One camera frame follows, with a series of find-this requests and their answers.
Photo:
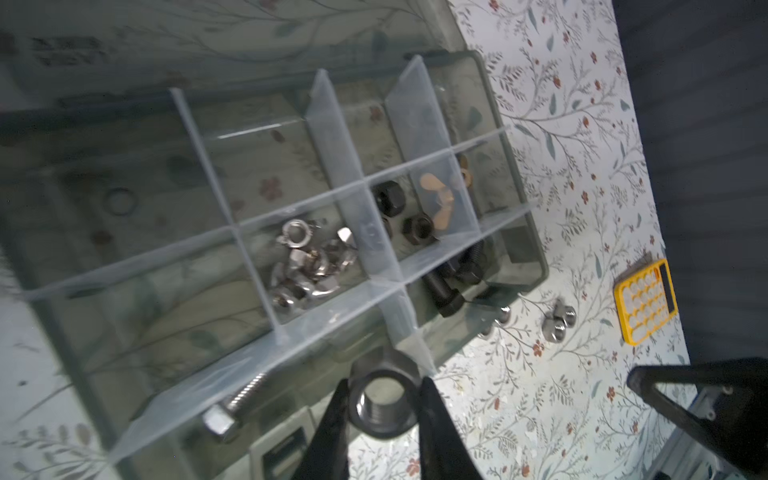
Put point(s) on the black hex nut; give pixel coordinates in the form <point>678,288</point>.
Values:
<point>390,198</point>
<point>418,229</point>

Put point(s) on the silver cap nut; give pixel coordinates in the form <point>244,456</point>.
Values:
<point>383,393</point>
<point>566,313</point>
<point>554,330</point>

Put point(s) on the silver hex bolt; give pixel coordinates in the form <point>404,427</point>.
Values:
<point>223,419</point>

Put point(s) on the silver hex nut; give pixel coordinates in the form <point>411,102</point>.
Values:
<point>500,315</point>

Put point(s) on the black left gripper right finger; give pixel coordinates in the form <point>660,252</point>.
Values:
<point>443,454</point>

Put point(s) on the yellow tray with white cells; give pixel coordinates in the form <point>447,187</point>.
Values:
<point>645,301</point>

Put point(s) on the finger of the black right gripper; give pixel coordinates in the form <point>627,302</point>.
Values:
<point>719,411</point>

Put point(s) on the transparent green compartment organizer box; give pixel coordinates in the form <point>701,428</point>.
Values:
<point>151,152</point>

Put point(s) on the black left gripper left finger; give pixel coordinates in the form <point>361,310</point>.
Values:
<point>327,454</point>

